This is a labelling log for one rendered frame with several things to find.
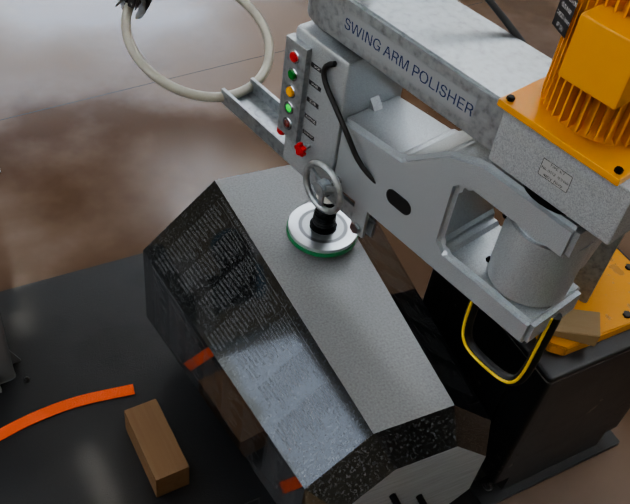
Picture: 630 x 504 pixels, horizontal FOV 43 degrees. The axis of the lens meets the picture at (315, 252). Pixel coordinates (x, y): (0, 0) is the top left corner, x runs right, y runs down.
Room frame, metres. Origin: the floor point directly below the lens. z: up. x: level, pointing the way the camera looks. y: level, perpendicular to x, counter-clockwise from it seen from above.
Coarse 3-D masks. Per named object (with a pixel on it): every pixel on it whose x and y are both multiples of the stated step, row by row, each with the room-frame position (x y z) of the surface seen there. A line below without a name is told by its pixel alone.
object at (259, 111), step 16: (256, 80) 2.11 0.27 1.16; (224, 96) 2.02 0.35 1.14; (256, 96) 2.09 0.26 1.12; (272, 96) 2.04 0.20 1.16; (240, 112) 1.97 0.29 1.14; (256, 112) 2.01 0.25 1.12; (272, 112) 2.02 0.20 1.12; (256, 128) 1.91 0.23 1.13; (272, 128) 1.94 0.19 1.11; (272, 144) 1.86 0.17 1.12; (352, 208) 1.62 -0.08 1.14; (352, 224) 1.57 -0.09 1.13; (368, 224) 1.58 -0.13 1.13
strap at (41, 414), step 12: (132, 384) 1.69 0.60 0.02; (84, 396) 1.61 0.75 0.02; (96, 396) 1.62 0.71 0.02; (108, 396) 1.62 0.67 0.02; (120, 396) 1.63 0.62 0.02; (48, 408) 1.53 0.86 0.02; (60, 408) 1.54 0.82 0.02; (72, 408) 1.55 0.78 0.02; (24, 420) 1.47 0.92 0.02; (36, 420) 1.48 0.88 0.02; (0, 432) 1.41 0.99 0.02; (12, 432) 1.42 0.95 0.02
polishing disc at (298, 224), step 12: (312, 204) 1.85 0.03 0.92; (300, 216) 1.79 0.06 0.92; (312, 216) 1.80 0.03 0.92; (336, 216) 1.82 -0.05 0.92; (288, 228) 1.74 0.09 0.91; (300, 228) 1.74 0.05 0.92; (348, 228) 1.77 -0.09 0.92; (300, 240) 1.69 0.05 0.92; (312, 240) 1.70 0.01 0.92; (324, 240) 1.71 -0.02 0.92; (336, 240) 1.71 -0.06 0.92; (348, 240) 1.72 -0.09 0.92; (324, 252) 1.66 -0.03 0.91; (336, 252) 1.68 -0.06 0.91
